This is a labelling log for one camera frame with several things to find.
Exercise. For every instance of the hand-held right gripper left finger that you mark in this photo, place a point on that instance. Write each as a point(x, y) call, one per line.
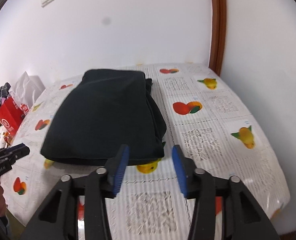
point(120, 172)

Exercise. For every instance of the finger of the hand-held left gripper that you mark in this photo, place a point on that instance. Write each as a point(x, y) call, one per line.
point(10, 148)
point(15, 155)

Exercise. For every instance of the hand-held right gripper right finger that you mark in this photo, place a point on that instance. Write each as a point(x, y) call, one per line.
point(180, 172)

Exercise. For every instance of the black t-shirt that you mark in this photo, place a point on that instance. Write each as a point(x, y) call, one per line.
point(105, 115)

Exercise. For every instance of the white floral quilt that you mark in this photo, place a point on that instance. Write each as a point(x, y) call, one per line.
point(0, 140)

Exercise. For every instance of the red paper bag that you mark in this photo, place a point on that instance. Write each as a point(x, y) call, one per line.
point(11, 117)

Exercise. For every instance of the fruit-printed tablecloth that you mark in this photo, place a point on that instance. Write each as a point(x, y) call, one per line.
point(213, 140)

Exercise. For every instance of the grey plaid cloth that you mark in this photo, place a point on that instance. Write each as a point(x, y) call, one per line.
point(0, 95)

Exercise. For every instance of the white plastic bag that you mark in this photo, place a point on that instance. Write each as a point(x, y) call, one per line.
point(27, 90)

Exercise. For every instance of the wooden door frame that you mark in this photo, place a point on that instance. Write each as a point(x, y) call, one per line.
point(217, 25)

